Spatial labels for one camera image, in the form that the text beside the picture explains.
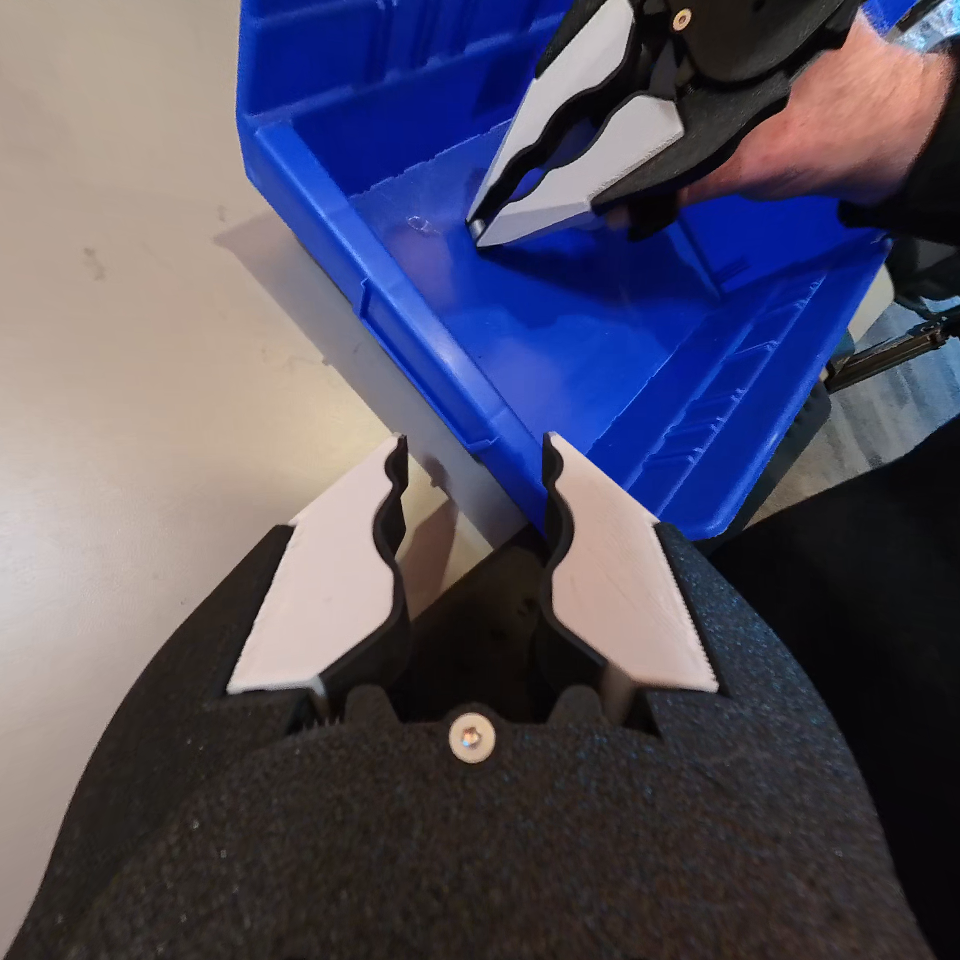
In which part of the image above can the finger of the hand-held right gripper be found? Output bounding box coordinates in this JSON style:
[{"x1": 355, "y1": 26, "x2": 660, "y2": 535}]
[
  {"x1": 465, "y1": 0, "x2": 637, "y2": 230},
  {"x1": 471, "y1": 93, "x2": 687, "y2": 250}
]

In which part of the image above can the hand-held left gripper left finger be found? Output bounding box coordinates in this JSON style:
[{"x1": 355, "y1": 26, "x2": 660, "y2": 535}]
[{"x1": 225, "y1": 435, "x2": 412, "y2": 723}]

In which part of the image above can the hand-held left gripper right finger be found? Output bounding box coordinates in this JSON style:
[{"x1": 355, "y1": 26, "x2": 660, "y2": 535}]
[{"x1": 540, "y1": 432, "x2": 721, "y2": 727}]

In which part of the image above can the blue plastic bin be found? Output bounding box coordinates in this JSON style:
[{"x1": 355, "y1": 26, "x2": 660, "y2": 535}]
[{"x1": 236, "y1": 0, "x2": 925, "y2": 543}]

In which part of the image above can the person's right forearm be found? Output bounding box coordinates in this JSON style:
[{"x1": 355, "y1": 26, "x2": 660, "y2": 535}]
[{"x1": 836, "y1": 41, "x2": 960, "y2": 249}]

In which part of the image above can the person's right hand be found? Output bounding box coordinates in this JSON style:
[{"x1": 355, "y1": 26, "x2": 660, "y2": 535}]
[{"x1": 673, "y1": 13, "x2": 942, "y2": 207}]

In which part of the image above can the clear plastic wrap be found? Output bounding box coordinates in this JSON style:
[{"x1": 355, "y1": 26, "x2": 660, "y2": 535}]
[{"x1": 888, "y1": 0, "x2": 960, "y2": 57}]

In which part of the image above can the black chair base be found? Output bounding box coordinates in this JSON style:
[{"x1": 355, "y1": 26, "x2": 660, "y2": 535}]
[{"x1": 823, "y1": 303, "x2": 960, "y2": 391}]

